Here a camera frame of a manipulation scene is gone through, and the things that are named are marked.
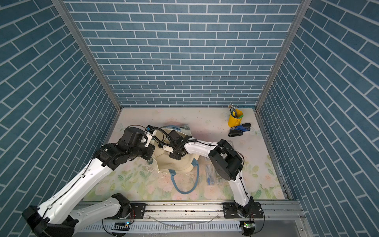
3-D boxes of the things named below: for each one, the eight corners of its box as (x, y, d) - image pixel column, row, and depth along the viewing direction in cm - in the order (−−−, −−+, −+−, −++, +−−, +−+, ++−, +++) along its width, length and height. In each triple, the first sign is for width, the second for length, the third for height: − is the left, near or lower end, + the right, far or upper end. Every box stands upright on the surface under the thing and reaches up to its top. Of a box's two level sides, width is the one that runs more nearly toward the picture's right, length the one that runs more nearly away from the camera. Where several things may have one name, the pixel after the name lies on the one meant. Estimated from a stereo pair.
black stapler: (228, 137, 106) (229, 134, 103) (226, 132, 109) (227, 129, 106) (241, 135, 107) (243, 132, 104) (239, 130, 110) (240, 127, 107)
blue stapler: (232, 133, 108) (233, 129, 104) (230, 128, 111) (231, 124, 107) (249, 130, 110) (251, 126, 106) (247, 126, 113) (249, 122, 109)
